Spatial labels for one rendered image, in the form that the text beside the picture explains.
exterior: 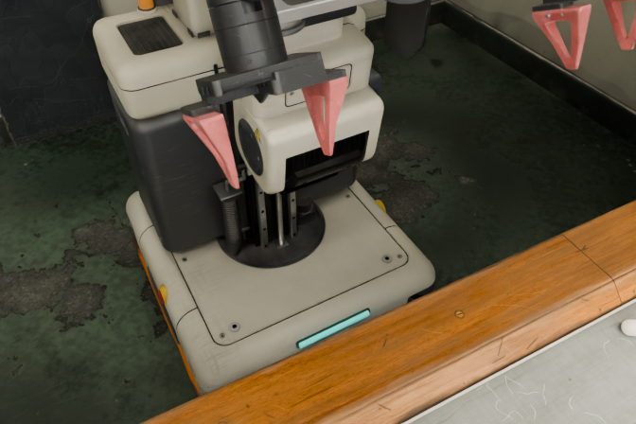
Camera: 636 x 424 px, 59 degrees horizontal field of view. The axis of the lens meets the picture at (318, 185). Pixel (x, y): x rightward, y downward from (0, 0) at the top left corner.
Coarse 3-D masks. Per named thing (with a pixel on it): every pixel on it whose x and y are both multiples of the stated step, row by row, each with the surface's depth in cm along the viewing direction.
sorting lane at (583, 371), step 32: (608, 320) 70; (544, 352) 67; (576, 352) 67; (608, 352) 67; (480, 384) 64; (512, 384) 64; (544, 384) 64; (576, 384) 64; (608, 384) 64; (416, 416) 61; (448, 416) 61; (480, 416) 61; (512, 416) 61; (544, 416) 61; (576, 416) 61; (608, 416) 61
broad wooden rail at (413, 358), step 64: (512, 256) 75; (576, 256) 75; (384, 320) 67; (448, 320) 67; (512, 320) 67; (576, 320) 69; (256, 384) 61; (320, 384) 61; (384, 384) 61; (448, 384) 63
